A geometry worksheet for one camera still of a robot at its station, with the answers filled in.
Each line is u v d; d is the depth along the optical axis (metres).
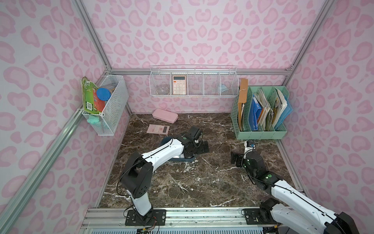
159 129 1.08
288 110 0.90
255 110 0.93
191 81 1.00
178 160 0.93
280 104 0.90
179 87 0.95
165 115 1.17
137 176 0.46
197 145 0.71
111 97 0.76
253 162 0.61
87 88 0.70
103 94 0.75
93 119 0.64
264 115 0.93
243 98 0.82
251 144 0.71
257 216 0.73
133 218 0.72
